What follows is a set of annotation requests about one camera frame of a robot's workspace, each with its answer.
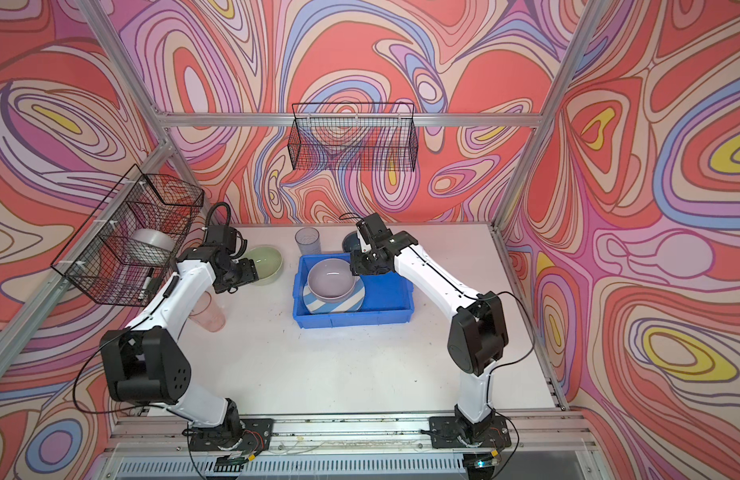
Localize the dark teal bowl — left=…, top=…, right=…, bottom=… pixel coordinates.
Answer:
left=342, top=231, right=361, bottom=253

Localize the light green bowl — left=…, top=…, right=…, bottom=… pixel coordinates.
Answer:
left=245, top=245, right=284, bottom=286

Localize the blue plastic bin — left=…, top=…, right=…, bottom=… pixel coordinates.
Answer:
left=292, top=253, right=415, bottom=329

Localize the lilac grey bowl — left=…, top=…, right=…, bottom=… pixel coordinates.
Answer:
left=307, top=258, right=358, bottom=303

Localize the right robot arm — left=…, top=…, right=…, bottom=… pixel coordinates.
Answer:
left=340, top=213, right=536, bottom=452

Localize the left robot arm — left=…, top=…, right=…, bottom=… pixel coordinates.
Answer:
left=96, top=221, right=259, bottom=451

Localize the clear pink plastic cup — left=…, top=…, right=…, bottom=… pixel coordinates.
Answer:
left=189, top=291, right=226, bottom=333

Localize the white tape roll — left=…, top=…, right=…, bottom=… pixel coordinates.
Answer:
left=126, top=228, right=175, bottom=266

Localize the clear grey plastic cup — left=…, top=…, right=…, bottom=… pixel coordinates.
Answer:
left=295, top=227, right=322, bottom=256

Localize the black marker pen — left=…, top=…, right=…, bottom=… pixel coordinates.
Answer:
left=138, top=267, right=154, bottom=301

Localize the black wire basket left wall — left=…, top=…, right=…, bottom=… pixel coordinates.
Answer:
left=51, top=166, right=204, bottom=307

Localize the black wire basket wall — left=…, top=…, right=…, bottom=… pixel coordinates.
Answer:
left=287, top=101, right=419, bottom=172
left=51, top=166, right=204, bottom=307

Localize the black wire basket back wall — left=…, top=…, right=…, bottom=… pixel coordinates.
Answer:
left=287, top=101, right=419, bottom=172

